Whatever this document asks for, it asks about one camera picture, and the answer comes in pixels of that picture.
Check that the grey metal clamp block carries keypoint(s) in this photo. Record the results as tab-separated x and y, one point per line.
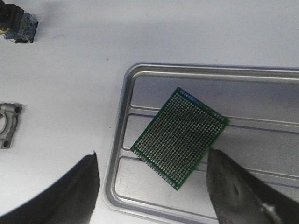
9	112

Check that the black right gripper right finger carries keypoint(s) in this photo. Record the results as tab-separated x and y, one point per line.
238	197

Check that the red emergency stop button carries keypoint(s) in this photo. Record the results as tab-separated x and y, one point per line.
16	24

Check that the green perforated circuit board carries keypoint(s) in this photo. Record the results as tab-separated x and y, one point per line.
178	137

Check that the silver metal tray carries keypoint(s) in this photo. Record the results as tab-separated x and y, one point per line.
262	105

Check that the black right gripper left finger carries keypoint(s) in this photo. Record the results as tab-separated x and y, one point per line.
70	200

